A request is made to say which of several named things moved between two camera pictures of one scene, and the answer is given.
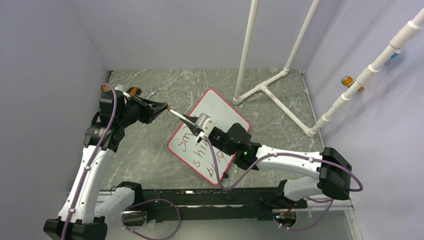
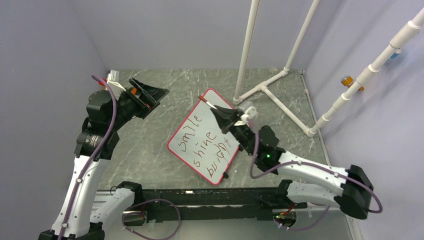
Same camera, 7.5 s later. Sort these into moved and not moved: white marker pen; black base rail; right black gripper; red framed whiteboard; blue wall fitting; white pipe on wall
Moved: white marker pen; right black gripper
Not moved: red framed whiteboard; blue wall fitting; black base rail; white pipe on wall
